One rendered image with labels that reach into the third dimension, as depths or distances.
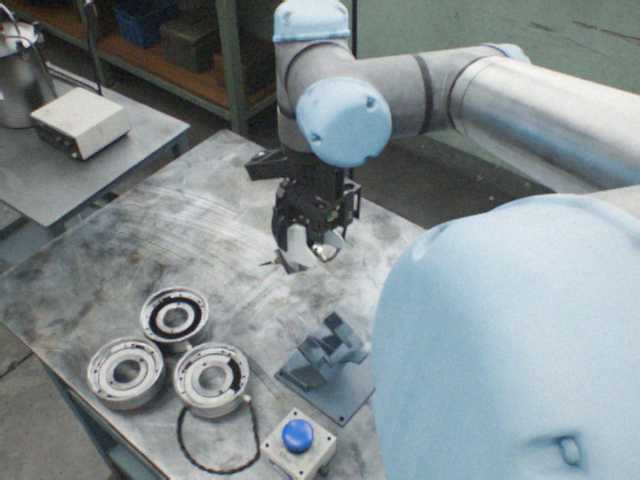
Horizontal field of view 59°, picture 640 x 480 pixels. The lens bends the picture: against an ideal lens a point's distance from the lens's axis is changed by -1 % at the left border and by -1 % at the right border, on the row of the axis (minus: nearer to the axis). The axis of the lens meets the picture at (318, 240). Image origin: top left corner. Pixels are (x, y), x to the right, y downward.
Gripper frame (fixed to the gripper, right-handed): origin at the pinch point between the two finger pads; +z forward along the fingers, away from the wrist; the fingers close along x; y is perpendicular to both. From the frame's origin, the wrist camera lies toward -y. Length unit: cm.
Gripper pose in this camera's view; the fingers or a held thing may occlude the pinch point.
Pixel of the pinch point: (301, 254)
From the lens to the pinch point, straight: 81.4
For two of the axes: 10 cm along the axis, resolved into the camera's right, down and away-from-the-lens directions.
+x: 6.8, -4.9, 5.4
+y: 7.3, 4.6, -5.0
